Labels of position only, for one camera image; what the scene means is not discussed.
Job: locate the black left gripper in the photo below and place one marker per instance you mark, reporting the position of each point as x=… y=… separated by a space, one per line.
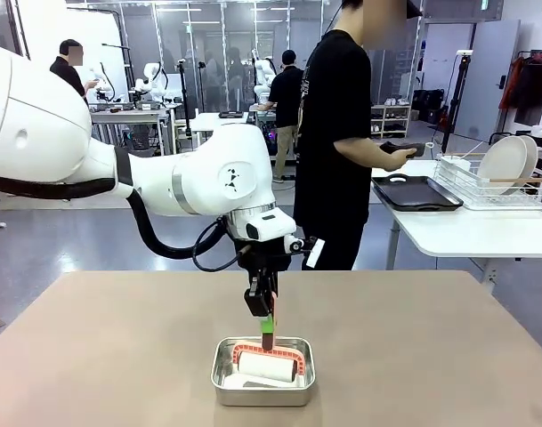
x=261 y=258

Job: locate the dark brown serving tray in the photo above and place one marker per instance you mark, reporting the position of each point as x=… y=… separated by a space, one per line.
x=417 y=193

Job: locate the dark grey cloth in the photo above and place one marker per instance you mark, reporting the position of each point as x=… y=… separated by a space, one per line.
x=402 y=147

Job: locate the large white dinner plate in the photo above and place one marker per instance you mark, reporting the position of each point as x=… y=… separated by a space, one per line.
x=504 y=162

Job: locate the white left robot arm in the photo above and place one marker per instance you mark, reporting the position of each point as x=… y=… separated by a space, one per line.
x=208 y=178

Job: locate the person's right forearm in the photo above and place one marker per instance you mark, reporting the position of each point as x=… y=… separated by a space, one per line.
x=364 y=153

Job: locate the person's right hand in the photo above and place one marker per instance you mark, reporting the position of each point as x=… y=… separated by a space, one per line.
x=397 y=161

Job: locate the rectangular metal tin tray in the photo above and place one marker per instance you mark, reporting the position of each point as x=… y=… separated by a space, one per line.
x=261 y=397

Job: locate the white standing desk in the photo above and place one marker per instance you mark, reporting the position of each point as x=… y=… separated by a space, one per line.
x=208 y=120

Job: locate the person in black t-shirt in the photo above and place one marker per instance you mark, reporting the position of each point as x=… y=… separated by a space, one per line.
x=333 y=111

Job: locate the white side table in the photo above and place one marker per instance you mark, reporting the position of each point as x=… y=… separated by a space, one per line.
x=475 y=231

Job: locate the background person with black cap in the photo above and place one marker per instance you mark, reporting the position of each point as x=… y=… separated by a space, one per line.
x=284 y=93

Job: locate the white shoe rack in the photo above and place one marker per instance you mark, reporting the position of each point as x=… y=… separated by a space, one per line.
x=395 y=116

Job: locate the grey background work table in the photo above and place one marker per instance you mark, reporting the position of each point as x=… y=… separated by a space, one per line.
x=128 y=116

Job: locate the white robot behind glass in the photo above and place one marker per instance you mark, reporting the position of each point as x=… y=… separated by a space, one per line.
x=264 y=66

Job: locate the white robot on grey table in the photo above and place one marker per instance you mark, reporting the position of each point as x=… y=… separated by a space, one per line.
x=152 y=84

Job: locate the black bags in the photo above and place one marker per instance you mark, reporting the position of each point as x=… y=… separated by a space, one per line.
x=426 y=104

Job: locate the white robot beside background man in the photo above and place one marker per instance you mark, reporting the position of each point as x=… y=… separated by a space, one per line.
x=102 y=84

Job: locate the background man in jeans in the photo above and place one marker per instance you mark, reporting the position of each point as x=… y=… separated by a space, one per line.
x=68 y=73

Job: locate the white backdrop screen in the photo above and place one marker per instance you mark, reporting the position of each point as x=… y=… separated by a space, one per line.
x=101 y=35

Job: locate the orange jacket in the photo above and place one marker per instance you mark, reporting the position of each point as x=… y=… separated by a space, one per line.
x=511 y=84

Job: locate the black jacket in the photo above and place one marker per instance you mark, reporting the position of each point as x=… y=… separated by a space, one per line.
x=533 y=89

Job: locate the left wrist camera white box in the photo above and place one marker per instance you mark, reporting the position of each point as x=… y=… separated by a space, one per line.
x=315 y=255

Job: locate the black camera tripod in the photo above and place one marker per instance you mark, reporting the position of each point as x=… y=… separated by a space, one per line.
x=464 y=53

